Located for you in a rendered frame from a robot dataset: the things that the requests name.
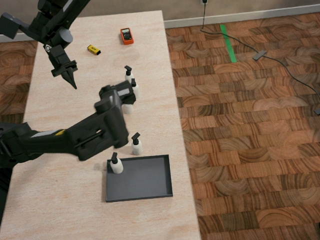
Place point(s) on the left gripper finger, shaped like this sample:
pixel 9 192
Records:
pixel 71 75
pixel 66 77

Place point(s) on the white pump bottle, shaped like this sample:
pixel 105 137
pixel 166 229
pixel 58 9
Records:
pixel 128 108
pixel 135 87
pixel 136 145
pixel 116 164
pixel 128 74

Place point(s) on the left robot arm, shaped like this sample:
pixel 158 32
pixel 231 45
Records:
pixel 52 24

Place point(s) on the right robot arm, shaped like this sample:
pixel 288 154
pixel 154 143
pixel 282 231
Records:
pixel 21 144

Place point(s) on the orange pocket multimeter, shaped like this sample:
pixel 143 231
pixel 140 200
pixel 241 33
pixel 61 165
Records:
pixel 127 36

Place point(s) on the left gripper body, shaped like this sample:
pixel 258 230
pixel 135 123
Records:
pixel 64 68

